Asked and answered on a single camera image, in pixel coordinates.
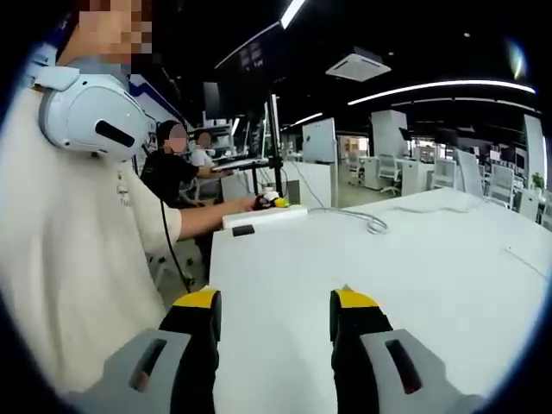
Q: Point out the white whiteboard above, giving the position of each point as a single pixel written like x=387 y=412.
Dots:
x=319 y=140

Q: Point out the green potted plant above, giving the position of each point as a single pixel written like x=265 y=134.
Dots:
x=537 y=181

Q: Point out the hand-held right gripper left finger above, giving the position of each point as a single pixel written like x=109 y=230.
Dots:
x=151 y=379

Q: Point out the black monitor stand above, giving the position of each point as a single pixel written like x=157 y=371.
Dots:
x=276 y=146

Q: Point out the ceiling air conditioner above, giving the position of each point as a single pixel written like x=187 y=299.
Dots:
x=358 y=67

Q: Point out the white power strip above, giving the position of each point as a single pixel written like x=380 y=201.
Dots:
x=267 y=217

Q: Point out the white ceiling light strip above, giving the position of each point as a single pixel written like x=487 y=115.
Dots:
x=293 y=13
x=440 y=88

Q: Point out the white table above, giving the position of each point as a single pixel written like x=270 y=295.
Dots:
x=280 y=267

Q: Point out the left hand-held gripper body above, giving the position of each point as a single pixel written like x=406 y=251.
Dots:
x=266 y=199

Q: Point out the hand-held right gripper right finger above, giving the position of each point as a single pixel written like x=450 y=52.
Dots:
x=379 y=379

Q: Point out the row of white office desks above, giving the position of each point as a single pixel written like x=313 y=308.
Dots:
x=414 y=172

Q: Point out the white worn device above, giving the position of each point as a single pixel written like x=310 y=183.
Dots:
x=86 y=116

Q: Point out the person in beige sweater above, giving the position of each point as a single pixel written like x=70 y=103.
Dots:
x=64 y=259

